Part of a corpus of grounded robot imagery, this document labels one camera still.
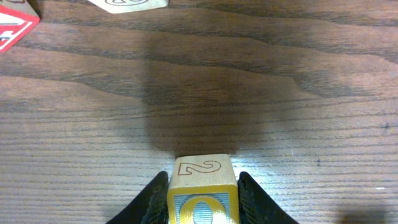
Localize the tilted red A block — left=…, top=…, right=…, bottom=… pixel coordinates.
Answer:
left=1, top=0, right=40, bottom=53

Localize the yellow S block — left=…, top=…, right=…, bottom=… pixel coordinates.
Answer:
left=89, top=0, right=169, bottom=14

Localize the yellow O block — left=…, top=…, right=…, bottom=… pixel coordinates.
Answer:
left=167, top=154, right=239, bottom=224

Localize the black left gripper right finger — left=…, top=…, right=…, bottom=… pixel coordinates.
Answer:
left=238, top=172, right=298, bottom=224

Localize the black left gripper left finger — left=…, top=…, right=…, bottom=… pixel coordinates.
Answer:
left=106, top=171, right=169, bottom=224

